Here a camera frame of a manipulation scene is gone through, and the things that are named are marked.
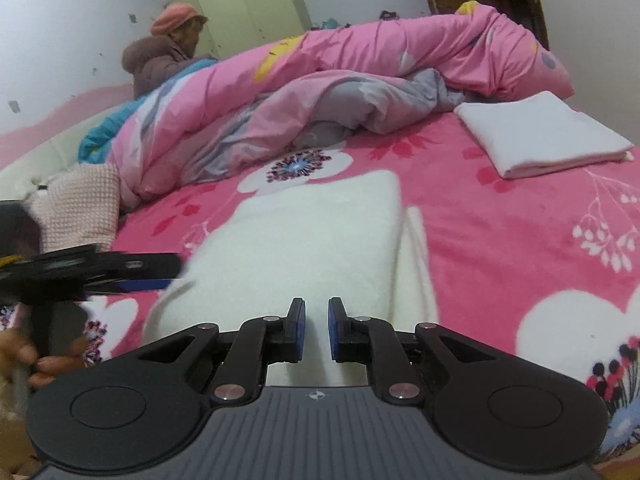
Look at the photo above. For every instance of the pale yellow wardrobe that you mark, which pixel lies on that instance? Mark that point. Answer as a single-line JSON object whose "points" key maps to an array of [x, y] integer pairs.
{"points": [[250, 0]]}

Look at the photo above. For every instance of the folded white garment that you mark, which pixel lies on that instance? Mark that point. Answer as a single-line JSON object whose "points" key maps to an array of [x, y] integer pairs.
{"points": [[540, 135]]}

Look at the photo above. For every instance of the cream fleece garment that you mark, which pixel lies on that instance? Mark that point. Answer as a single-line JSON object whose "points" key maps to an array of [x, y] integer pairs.
{"points": [[300, 230]]}

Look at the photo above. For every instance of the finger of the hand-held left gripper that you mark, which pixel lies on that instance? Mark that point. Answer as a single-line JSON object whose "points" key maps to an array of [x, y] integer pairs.
{"points": [[140, 265], [135, 285]]}

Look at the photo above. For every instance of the pink and grey quilt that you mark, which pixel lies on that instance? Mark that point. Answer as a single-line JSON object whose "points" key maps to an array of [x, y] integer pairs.
{"points": [[375, 60]]}

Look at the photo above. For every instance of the pink floral blanket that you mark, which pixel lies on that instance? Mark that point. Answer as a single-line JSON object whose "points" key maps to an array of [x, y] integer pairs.
{"points": [[500, 220]]}

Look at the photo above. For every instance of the person's left hand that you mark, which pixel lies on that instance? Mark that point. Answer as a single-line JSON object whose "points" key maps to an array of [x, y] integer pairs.
{"points": [[50, 366]]}

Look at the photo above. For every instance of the pink checked pillow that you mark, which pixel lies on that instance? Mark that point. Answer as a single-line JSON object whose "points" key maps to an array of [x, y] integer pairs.
{"points": [[80, 205]]}

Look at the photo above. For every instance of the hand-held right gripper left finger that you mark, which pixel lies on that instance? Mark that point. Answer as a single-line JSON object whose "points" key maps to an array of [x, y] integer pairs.
{"points": [[300, 330]]}

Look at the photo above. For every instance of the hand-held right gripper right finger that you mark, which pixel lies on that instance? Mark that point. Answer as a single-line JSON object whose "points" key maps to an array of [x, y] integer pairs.
{"points": [[332, 332]]}

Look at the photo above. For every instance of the pink and white headboard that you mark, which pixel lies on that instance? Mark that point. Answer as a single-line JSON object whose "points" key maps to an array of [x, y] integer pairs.
{"points": [[40, 145]]}

